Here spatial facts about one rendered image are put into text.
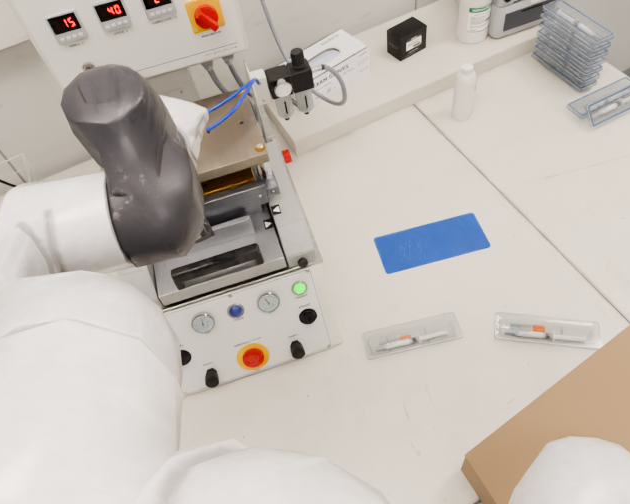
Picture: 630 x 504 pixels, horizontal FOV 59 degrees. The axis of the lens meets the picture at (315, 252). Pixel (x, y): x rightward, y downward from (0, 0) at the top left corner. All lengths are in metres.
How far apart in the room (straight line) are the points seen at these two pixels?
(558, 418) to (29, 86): 1.28
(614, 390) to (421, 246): 0.52
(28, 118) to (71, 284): 1.21
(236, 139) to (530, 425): 0.63
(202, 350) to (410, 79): 0.88
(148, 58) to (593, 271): 0.93
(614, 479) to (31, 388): 0.37
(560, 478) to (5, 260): 0.44
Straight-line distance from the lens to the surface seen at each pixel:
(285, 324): 1.03
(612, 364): 0.84
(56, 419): 0.25
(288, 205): 0.96
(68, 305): 0.31
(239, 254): 0.91
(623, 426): 0.84
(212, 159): 0.92
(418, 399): 1.04
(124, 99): 0.51
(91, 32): 1.00
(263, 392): 1.07
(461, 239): 1.22
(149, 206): 0.50
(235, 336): 1.03
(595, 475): 0.46
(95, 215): 0.51
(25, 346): 0.29
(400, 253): 1.19
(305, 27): 1.62
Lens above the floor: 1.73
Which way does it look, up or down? 54 degrees down
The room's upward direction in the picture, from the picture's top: 12 degrees counter-clockwise
